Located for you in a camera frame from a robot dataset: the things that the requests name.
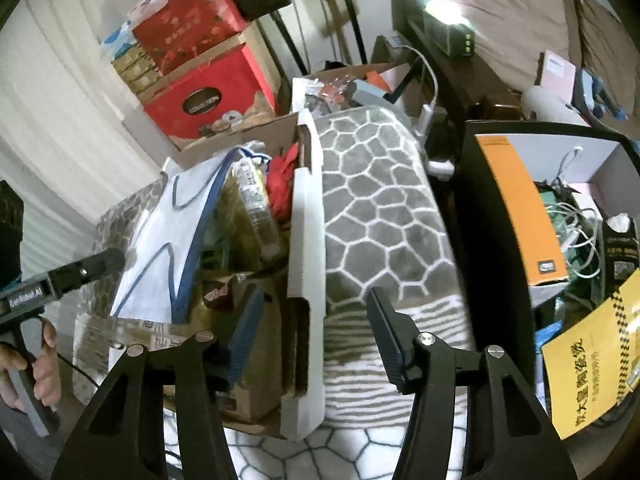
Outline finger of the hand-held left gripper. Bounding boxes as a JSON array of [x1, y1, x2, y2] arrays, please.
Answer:
[[47, 248, 126, 298]]

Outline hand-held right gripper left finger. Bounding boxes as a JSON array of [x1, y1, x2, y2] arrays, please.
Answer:
[[50, 285, 266, 480]]

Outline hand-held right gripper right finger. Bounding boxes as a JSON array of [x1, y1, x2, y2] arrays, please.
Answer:
[[366, 286, 573, 480]]

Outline gold paper packet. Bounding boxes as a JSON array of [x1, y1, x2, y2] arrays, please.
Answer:
[[200, 270, 283, 423]]

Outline white bag with blue handles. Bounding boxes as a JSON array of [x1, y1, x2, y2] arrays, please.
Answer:
[[110, 142, 271, 321]]

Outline gold foil packet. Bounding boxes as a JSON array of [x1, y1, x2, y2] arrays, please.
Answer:
[[107, 317, 201, 361]]

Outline white cardboard carrier box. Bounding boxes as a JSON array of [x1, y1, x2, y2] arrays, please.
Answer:
[[72, 109, 328, 443]]

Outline gold snack packet white label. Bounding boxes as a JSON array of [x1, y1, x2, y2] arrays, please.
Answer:
[[232, 157, 281, 261]]

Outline red wrapper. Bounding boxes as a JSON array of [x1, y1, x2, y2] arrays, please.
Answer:
[[266, 142, 301, 223]]

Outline person's left hand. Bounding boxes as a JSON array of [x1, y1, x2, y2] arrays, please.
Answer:
[[0, 319, 63, 409]]

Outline black storage box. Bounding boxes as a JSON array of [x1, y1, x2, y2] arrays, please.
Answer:
[[457, 120, 640, 411]]

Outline grey white patterned mat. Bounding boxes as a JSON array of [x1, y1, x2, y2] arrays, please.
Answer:
[[72, 105, 476, 480]]

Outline white ribbed curtain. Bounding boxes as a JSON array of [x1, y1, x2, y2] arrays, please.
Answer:
[[0, 0, 171, 281]]

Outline orange box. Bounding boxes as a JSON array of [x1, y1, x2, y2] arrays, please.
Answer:
[[475, 135, 571, 287]]

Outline tan flat box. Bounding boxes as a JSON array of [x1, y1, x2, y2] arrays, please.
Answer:
[[117, 60, 153, 81], [125, 72, 162, 97], [111, 46, 146, 68]]

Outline yellow booklet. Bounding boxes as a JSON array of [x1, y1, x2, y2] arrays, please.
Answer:
[[541, 277, 640, 442]]

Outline red chocolate print gift bag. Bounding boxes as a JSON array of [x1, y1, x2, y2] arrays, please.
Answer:
[[141, 42, 279, 142]]

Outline blue tissue pack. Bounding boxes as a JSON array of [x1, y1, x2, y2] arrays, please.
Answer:
[[102, 25, 133, 58]]

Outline black printed packet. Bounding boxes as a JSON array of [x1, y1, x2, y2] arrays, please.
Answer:
[[600, 215, 640, 306]]

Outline large brown cardboard box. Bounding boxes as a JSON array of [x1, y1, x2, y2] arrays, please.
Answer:
[[240, 22, 283, 111]]

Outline brown open cardboard box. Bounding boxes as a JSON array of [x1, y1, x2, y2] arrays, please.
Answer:
[[292, 62, 416, 121]]

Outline red floral gift bag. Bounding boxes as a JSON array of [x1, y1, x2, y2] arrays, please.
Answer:
[[131, 0, 251, 77]]

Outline black speaker stand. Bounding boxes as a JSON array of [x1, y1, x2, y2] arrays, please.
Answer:
[[342, 0, 368, 66], [272, 12, 308, 76]]

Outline black device with bright light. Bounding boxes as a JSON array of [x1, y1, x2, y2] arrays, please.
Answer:
[[422, 0, 476, 58]]

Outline pink box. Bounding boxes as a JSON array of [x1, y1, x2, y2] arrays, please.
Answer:
[[535, 50, 577, 101]]

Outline black cable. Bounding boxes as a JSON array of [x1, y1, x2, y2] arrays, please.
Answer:
[[55, 352, 107, 392]]

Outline white cable bundle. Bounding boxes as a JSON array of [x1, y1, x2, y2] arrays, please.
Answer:
[[537, 147, 606, 281]]

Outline white charger cable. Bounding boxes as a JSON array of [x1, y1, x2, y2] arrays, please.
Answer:
[[400, 45, 453, 133]]

